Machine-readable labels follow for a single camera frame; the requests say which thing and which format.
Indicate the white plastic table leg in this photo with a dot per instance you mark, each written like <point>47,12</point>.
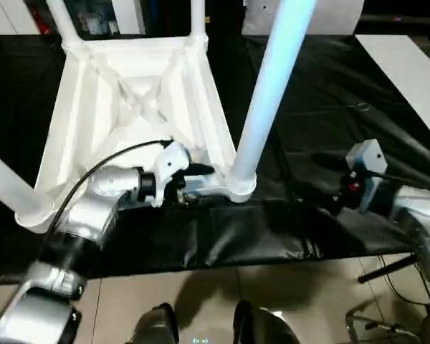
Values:
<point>7,179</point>
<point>272,89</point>
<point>66,21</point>
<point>198,18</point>

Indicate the white plastic table top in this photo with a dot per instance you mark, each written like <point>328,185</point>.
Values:
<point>129,71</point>

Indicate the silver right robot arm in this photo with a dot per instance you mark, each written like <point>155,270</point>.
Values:
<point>423,215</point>

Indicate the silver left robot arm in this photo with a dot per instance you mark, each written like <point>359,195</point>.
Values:
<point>93,208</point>

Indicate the black work mat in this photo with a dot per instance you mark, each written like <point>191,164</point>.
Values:
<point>344,89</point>

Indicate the black stand leg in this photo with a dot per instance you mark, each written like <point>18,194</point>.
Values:
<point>387,269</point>

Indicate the white flat board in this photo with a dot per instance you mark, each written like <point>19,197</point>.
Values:
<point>408,79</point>

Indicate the grey cushion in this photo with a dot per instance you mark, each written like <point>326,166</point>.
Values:
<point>337,18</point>

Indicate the black box with gold label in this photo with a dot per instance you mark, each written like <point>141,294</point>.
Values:
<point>222,18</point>

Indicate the black bar with red mark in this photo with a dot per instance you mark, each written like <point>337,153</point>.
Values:
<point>401,18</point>

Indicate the dark right robot foot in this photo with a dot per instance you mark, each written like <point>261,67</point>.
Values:
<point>265,326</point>

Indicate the white glass-door cabinet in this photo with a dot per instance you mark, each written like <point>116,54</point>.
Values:
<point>129,14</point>

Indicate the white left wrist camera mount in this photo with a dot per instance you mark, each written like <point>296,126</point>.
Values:
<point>170,161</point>

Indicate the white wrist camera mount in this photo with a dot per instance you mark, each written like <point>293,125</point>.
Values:
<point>369,154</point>
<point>170,161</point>

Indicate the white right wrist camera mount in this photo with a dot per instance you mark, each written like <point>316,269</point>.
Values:
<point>369,154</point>

